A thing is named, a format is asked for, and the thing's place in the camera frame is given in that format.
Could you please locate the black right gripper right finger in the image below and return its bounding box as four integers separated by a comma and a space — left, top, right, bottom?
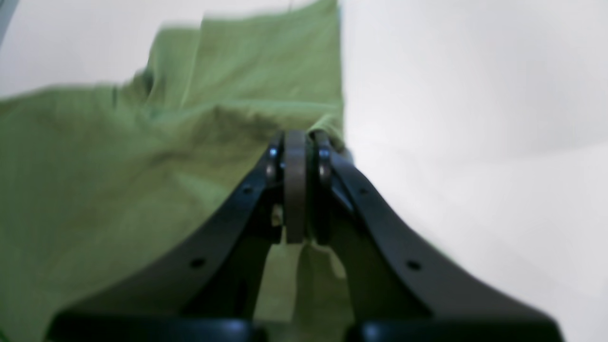
311, 132, 563, 342

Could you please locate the green t-shirt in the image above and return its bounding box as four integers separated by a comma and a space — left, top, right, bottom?
0, 0, 344, 342

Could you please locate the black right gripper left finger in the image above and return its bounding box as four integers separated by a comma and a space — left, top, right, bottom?
47, 131, 310, 342

